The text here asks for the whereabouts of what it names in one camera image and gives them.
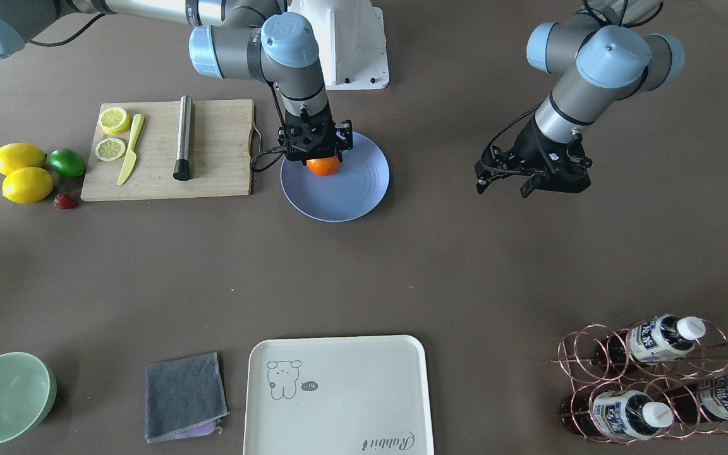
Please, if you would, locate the steel muddler black tip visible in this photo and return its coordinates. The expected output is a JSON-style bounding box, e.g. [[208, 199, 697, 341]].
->
[[173, 95, 195, 181]]

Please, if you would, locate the blue plate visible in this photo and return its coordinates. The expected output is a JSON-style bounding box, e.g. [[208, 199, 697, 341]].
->
[[280, 132, 391, 222]]

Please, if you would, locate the cream rabbit tray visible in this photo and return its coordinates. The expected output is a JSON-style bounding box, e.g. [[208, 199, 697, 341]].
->
[[243, 335, 435, 454]]

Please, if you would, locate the tea bottle back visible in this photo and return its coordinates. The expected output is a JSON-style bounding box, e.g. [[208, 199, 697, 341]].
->
[[592, 314, 706, 373], [667, 374, 728, 424]]

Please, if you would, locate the copper wire bottle rack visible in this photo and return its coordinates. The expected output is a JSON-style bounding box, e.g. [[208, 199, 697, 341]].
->
[[554, 320, 728, 444]]

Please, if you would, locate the green lime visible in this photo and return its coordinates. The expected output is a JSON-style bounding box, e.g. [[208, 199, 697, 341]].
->
[[48, 148, 87, 178]]

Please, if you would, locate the green bowl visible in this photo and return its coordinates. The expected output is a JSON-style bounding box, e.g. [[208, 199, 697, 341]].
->
[[0, 352, 57, 444]]

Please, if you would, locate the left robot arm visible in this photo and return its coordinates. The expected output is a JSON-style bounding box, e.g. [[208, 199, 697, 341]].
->
[[475, 1, 685, 198]]

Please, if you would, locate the yellow plastic knife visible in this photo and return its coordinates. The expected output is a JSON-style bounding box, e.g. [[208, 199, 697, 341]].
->
[[116, 113, 145, 185]]

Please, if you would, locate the lemon slice upper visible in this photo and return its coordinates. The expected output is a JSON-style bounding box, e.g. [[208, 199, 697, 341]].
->
[[94, 137, 127, 162]]

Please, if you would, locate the yellow lemon outer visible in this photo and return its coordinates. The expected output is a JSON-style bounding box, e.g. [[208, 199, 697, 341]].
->
[[0, 142, 47, 176]]

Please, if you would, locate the grey folded cloth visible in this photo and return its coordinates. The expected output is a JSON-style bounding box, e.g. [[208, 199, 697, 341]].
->
[[145, 352, 229, 444]]

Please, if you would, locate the tea bottle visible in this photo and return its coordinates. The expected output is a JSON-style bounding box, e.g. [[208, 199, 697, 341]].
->
[[559, 391, 675, 443], [667, 374, 728, 424], [592, 314, 706, 373]]

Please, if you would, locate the orange mandarin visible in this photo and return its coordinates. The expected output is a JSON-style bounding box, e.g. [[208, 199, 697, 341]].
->
[[306, 156, 341, 176]]

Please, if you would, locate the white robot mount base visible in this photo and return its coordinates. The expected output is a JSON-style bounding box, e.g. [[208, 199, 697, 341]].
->
[[288, 1, 390, 90]]

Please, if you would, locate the lemon slice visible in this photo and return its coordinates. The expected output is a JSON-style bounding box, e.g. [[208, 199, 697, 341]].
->
[[94, 137, 127, 162], [98, 107, 132, 135]]

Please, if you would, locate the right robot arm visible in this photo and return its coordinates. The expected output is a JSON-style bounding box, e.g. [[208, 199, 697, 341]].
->
[[0, 1, 353, 163]]

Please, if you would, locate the red strawberry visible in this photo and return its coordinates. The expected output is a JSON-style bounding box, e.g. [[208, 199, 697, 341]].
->
[[53, 193, 79, 210]]

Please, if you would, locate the wooden cutting board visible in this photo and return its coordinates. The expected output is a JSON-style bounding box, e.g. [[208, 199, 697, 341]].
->
[[81, 100, 255, 202]]

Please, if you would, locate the tea bottle front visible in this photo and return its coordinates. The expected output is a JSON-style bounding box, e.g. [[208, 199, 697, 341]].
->
[[559, 391, 675, 443]]

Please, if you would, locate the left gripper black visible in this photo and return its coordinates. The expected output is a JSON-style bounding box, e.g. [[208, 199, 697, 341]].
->
[[475, 120, 592, 198]]

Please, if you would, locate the lemon slice lower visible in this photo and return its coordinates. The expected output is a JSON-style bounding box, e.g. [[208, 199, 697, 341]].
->
[[98, 107, 132, 135]]

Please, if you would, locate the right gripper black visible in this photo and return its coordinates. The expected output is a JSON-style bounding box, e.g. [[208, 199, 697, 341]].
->
[[279, 106, 353, 162]]

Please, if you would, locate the yellow lemon near strawberry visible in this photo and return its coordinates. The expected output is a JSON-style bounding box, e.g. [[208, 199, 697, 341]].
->
[[2, 167, 53, 204]]

